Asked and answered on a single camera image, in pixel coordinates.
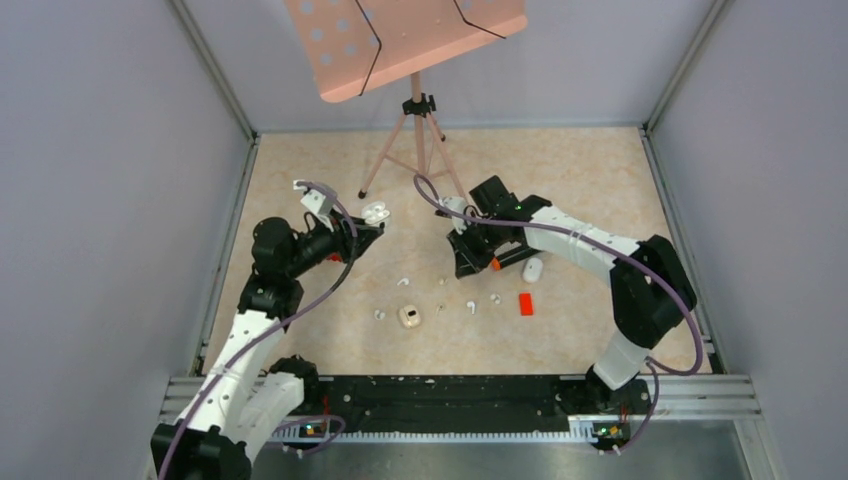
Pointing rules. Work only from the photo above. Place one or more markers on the white oval charging case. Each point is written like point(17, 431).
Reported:
point(532, 270)

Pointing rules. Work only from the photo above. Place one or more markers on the pink music stand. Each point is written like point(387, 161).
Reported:
point(354, 47)

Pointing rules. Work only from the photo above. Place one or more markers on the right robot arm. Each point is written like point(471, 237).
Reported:
point(651, 292)

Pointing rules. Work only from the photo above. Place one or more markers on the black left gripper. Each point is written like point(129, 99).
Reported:
point(354, 246)

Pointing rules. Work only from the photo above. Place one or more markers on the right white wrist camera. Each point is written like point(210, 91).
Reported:
point(454, 207)

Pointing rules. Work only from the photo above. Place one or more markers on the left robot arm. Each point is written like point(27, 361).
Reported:
point(219, 434)

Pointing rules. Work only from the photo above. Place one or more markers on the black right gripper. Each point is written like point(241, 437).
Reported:
point(468, 261)

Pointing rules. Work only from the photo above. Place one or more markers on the red rectangular block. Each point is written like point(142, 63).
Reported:
point(526, 305)

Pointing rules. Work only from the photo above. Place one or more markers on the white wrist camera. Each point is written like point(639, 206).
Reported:
point(318, 199)
point(454, 207)

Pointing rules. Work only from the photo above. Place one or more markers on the black marker orange cap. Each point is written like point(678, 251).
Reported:
point(513, 253)

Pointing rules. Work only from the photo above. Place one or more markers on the white charging case gold trim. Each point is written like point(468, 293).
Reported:
point(376, 214)

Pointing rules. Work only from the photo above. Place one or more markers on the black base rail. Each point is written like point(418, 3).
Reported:
point(467, 407)

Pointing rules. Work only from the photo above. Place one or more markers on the beige charging case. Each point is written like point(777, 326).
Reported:
point(409, 317)

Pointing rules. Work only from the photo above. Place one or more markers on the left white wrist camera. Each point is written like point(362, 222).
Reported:
point(318, 199)

